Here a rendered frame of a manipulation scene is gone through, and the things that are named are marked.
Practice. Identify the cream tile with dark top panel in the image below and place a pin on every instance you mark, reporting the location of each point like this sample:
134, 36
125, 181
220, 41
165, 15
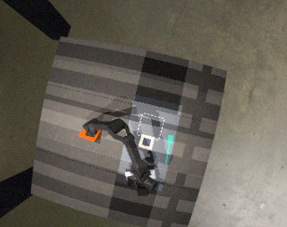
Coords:
146, 142

